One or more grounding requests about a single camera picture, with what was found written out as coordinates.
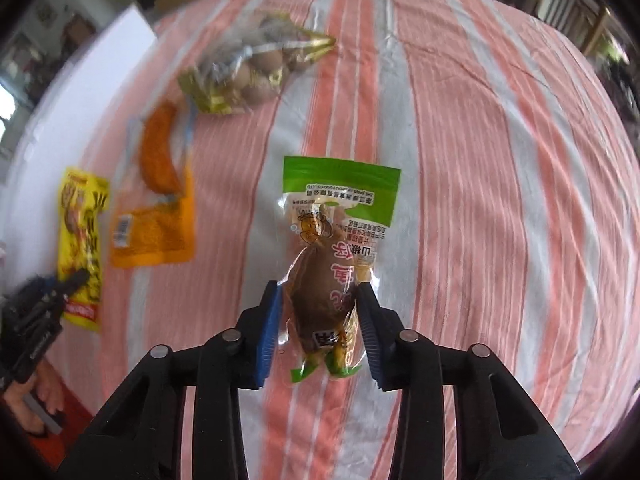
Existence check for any yellow black snack pack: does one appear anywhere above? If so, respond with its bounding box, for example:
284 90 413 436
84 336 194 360
58 167 110 332

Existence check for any green chicken leg snack pack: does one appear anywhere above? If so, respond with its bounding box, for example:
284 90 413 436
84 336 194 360
281 156 401 384

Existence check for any person's left hand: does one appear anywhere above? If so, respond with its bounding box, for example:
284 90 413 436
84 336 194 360
2 359 64 436

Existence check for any orange sausage snack pack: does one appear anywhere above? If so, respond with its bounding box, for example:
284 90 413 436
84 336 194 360
110 101 196 269

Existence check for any white cardboard box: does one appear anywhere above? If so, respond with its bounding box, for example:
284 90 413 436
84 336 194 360
0 3 158 261

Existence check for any orange white striped tablecloth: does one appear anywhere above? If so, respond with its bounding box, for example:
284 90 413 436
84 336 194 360
52 0 639 458

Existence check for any dark wooden dining chair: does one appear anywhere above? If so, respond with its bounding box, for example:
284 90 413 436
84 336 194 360
521 0 611 58

